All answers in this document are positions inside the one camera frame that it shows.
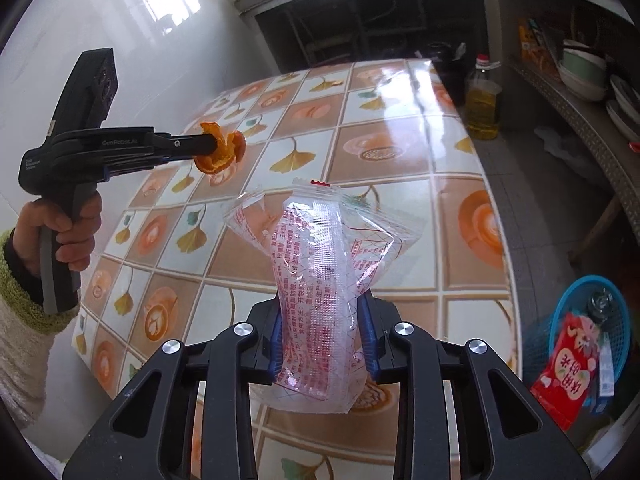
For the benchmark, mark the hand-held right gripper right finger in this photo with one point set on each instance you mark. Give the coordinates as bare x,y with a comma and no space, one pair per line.
367,340

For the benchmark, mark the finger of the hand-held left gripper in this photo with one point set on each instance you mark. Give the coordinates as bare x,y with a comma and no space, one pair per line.
192,145

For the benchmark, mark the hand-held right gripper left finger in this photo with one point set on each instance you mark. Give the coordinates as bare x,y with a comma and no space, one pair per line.
272,360

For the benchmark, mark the large orange peel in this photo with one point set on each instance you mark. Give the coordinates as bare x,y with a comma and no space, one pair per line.
225,157

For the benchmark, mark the clear printed plastic bag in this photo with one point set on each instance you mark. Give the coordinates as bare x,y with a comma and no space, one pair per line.
310,260

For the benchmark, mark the blue plastic basket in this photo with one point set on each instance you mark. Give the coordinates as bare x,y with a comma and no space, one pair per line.
550,320

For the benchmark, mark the red snack bag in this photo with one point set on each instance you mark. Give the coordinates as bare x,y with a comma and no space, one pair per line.
565,375

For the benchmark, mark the person's left forearm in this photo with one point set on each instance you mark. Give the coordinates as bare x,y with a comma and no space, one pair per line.
25,335

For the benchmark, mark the person's left hand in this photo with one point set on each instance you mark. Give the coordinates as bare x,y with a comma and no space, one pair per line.
65,245

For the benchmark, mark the cooking oil bottle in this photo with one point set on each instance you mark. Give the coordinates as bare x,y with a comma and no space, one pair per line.
482,100

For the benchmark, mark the dark jar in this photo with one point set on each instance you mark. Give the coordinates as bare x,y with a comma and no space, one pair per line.
450,75

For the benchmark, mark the grey woven shelf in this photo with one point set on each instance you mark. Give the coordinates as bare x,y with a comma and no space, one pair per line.
575,120

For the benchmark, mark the stacked bowls on shelf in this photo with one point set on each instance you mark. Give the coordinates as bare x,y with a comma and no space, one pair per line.
582,89

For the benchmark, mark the orange food package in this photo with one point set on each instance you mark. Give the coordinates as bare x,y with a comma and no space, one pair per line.
532,42

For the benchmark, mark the stack of white plates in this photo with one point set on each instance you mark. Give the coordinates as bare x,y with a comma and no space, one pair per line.
625,105

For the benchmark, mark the green bowl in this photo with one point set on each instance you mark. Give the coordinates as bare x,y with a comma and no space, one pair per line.
582,62

